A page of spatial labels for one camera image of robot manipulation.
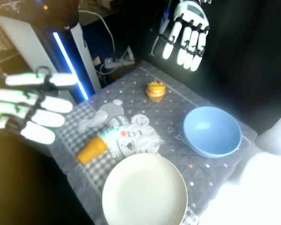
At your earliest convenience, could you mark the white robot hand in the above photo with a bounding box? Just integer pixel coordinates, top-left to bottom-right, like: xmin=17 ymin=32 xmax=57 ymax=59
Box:
xmin=0 ymin=67 xmax=78 ymax=145
xmin=151 ymin=0 xmax=211 ymax=72

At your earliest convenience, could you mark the toy orange cupcake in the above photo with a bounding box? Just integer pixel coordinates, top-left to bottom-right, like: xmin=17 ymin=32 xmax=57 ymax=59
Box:
xmin=146 ymin=78 xmax=167 ymax=103

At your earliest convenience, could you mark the toy ice cream cone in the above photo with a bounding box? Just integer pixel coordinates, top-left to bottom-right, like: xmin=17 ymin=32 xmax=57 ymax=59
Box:
xmin=76 ymin=126 xmax=122 ymax=164

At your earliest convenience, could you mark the blue bowl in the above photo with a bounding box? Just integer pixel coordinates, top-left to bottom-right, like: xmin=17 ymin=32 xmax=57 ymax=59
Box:
xmin=183 ymin=106 xmax=243 ymax=158

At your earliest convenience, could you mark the cream white plate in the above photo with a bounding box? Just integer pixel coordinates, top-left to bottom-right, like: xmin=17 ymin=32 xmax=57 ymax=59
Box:
xmin=102 ymin=153 xmax=188 ymax=225

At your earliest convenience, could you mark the white tower with blue light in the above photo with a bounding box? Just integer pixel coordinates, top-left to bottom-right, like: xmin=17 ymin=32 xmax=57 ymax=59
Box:
xmin=0 ymin=13 xmax=102 ymax=104

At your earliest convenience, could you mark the white power strip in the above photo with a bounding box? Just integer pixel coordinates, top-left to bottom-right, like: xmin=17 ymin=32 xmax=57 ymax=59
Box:
xmin=104 ymin=57 xmax=135 ymax=69

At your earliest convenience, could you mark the black device on tower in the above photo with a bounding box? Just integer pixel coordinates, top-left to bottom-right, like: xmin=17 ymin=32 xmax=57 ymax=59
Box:
xmin=0 ymin=0 xmax=81 ymax=30

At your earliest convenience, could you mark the grey quilt with bear print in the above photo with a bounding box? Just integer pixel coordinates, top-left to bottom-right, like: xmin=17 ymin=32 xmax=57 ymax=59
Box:
xmin=48 ymin=61 xmax=258 ymax=225

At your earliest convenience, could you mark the white rounded shell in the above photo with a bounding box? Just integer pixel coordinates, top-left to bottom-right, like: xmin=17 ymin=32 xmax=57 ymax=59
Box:
xmin=196 ymin=114 xmax=281 ymax=225

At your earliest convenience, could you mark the white cable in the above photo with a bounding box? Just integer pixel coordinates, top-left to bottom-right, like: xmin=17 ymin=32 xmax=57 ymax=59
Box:
xmin=78 ymin=9 xmax=116 ymax=59

